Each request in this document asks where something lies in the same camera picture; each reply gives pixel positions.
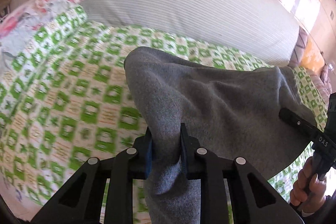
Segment person's right hand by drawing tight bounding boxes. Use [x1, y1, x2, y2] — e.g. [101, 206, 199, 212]
[290, 157, 326, 214]

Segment purple plaid pillow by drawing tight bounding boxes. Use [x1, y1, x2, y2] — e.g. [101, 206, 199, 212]
[288, 27, 308, 68]

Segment grey fleece pants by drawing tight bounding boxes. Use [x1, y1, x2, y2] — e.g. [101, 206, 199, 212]
[124, 47, 315, 223]

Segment green white patterned quilt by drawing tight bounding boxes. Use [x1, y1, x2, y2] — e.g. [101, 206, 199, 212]
[0, 5, 329, 224]

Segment pink striped blanket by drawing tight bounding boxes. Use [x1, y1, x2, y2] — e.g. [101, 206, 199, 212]
[306, 64, 333, 106]

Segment floral print pillow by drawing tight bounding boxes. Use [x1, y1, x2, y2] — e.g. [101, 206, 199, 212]
[1, 0, 84, 56]

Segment orange floral pillow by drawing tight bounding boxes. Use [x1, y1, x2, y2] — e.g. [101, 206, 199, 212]
[300, 38, 325, 75]

